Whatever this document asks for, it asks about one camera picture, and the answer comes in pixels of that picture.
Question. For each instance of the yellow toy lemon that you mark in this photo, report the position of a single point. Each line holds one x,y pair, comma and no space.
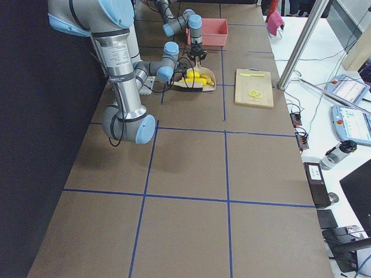
192,74

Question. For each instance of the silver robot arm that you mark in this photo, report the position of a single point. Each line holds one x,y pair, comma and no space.
173,25
108,24

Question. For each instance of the far teach pendant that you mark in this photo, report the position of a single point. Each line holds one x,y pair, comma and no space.
348,88

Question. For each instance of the pink plastic bin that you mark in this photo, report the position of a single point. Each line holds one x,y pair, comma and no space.
213,32

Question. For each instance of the yellow toy corn cob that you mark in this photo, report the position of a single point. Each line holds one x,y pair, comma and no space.
198,82

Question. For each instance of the orange connector block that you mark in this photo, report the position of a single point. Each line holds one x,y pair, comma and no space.
296,119
302,140

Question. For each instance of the aluminium frame post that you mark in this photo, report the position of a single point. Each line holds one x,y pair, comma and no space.
314,16

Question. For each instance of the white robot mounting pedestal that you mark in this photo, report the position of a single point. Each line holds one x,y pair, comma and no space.
135,57

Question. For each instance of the black monitor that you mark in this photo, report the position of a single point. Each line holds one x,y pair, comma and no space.
356,187

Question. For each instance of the black box with label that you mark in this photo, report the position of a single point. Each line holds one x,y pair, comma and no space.
317,185

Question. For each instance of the orange toy ginger root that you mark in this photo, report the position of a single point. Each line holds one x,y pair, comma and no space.
208,79

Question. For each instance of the beige plastic dustpan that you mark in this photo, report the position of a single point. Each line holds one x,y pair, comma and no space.
203,70

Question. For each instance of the wooden hand brush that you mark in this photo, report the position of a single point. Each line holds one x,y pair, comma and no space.
182,88

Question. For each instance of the teach pendant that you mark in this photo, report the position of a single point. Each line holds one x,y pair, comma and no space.
348,88
351,124

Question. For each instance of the lower orange connector block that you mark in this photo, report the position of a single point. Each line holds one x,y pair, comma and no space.
302,140

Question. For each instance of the clear water bottle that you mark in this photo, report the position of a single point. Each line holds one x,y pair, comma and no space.
338,153

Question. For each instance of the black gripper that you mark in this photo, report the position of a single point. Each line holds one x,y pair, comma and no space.
196,47
178,66

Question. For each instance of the near teach pendant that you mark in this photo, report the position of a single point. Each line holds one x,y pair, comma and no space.
351,124

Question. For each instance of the metal rod with stand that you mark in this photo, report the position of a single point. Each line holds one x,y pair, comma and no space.
335,97

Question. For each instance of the red cloth on stand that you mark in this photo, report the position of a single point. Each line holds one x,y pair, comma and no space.
274,20

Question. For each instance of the wooden cutting board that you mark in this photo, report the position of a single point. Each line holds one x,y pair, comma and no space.
243,85

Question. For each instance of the yellow plastic knife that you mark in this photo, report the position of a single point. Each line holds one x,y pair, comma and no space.
251,75

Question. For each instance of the upper orange connector block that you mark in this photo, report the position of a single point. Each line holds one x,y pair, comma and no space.
296,119

